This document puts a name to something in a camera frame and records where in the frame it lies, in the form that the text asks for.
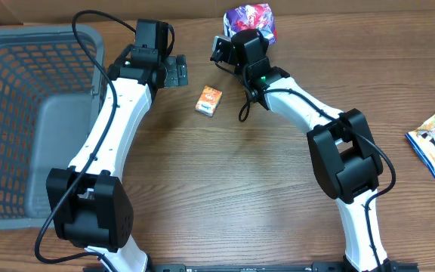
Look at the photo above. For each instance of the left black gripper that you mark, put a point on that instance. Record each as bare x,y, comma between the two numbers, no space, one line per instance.
177,70

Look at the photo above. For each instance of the small orange juice carton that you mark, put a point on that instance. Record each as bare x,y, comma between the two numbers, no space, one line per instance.
208,101

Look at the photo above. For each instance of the purple red snack pouch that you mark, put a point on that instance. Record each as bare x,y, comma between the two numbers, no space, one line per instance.
253,16

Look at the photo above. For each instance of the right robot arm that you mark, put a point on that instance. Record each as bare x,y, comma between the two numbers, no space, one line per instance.
346,162

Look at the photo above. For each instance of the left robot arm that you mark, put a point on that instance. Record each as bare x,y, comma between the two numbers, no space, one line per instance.
89,205

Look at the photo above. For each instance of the white barcode scanner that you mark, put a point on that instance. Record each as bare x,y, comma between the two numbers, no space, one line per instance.
226,25

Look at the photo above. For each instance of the grey plastic mesh basket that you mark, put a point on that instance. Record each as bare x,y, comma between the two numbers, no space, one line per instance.
50,96

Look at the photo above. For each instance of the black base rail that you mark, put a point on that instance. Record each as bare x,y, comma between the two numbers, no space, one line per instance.
390,266

